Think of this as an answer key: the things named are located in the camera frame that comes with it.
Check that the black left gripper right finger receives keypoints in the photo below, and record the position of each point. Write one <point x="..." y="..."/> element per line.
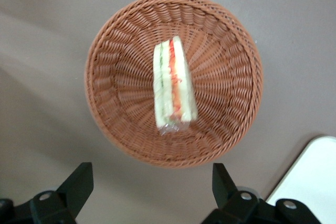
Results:
<point x="236" y="208"/>

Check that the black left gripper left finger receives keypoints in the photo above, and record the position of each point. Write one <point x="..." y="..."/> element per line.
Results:
<point x="52" y="208"/>

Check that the plastic-wrapped triangle sandwich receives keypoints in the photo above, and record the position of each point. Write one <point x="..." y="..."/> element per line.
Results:
<point x="173" y="90"/>

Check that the white rectangular plastic tray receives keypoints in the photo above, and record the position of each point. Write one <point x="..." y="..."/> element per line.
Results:
<point x="309" y="174"/>

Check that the brown round wicker basket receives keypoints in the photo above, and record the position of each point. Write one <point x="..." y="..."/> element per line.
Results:
<point x="223" y="90"/>

